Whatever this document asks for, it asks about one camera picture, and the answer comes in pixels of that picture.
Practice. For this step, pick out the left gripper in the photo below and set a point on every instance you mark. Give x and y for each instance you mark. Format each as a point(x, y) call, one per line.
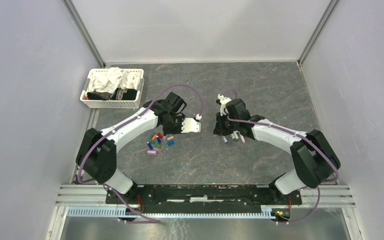
point(166, 131)

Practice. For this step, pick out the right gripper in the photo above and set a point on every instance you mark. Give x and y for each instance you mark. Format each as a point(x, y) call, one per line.
point(219, 129)

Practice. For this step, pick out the clear cap blue pen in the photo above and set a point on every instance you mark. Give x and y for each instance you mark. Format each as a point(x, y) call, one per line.
point(225, 140)

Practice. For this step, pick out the large blue marker cap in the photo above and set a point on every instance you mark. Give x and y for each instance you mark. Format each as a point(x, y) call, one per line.
point(170, 143)

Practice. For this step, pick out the pink highlighter cap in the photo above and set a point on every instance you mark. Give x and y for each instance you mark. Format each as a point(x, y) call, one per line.
point(152, 152)

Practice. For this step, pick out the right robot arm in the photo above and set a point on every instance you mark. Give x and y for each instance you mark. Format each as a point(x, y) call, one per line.
point(314, 160)

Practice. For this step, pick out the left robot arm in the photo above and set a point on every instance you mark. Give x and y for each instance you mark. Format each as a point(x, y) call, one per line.
point(98, 151)

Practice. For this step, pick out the white plastic basket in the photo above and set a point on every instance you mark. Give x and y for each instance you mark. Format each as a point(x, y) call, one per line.
point(120, 99)

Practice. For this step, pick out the white crumpled cloth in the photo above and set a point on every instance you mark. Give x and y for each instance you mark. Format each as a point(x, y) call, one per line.
point(108, 80)

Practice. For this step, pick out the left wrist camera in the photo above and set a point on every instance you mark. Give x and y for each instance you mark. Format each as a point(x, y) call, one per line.
point(191, 124)

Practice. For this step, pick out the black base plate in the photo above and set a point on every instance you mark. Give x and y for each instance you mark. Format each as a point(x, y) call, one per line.
point(209, 199)

